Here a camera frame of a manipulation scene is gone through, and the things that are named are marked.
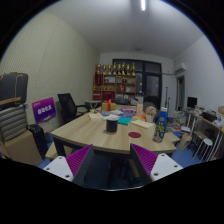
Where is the flat round red coaster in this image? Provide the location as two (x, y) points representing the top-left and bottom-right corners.
(127, 131), (142, 139)

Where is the small standing picture card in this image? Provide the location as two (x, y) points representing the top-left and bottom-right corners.
(135, 103), (144, 116)

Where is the black suitcase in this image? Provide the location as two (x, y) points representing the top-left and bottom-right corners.
(0, 72), (29, 108)

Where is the white round stool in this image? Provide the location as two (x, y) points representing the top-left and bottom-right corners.
(193, 137), (214, 161)

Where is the small pale yellow notepad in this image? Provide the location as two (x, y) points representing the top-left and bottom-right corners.
(87, 111), (104, 122)

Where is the black office chair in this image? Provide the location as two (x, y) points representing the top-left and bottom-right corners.
(57, 92), (90, 125)

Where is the teal book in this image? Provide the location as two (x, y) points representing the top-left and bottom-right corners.
(117, 115), (134, 126)

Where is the white wall air conditioner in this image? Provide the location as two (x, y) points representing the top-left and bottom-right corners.
(174, 62), (188, 75)

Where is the flower bouquet in white pot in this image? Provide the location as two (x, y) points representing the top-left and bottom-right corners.
(144, 105), (158, 123)

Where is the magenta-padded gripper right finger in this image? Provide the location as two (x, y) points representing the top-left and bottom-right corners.
(129, 143), (184, 186)

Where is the black tripod stand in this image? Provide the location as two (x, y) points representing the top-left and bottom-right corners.
(164, 86), (171, 111)

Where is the wooden shelf unit with trophies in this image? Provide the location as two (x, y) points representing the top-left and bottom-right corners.
(92, 62), (138, 102)

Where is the yellow gift box red ribbon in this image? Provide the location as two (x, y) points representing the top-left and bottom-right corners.
(101, 99), (118, 112)

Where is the large pale yellow notepad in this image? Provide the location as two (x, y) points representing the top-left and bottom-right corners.
(130, 119), (156, 130)

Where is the brown cardboard box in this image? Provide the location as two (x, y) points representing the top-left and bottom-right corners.
(3, 129), (44, 167)

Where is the low wooden bench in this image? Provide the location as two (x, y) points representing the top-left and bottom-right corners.
(164, 131), (181, 144)

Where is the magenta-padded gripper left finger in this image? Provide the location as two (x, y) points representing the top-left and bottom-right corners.
(43, 144), (95, 188)

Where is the wooden stool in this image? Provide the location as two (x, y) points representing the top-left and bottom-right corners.
(188, 130), (208, 151)

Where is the purple sign board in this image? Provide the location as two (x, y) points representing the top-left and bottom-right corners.
(31, 96), (57, 125)

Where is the cluttered wooden side desk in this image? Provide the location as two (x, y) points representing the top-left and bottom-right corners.
(184, 108), (224, 161)

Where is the black computer monitor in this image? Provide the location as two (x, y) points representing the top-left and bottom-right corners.
(186, 96), (198, 109)

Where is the black bag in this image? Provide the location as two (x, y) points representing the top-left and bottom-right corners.
(27, 124), (49, 160)

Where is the blue drink bottle white cap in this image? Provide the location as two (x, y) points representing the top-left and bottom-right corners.
(152, 107), (168, 144)

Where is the black mug white inside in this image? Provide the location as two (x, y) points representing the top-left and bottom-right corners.
(105, 116), (120, 134)

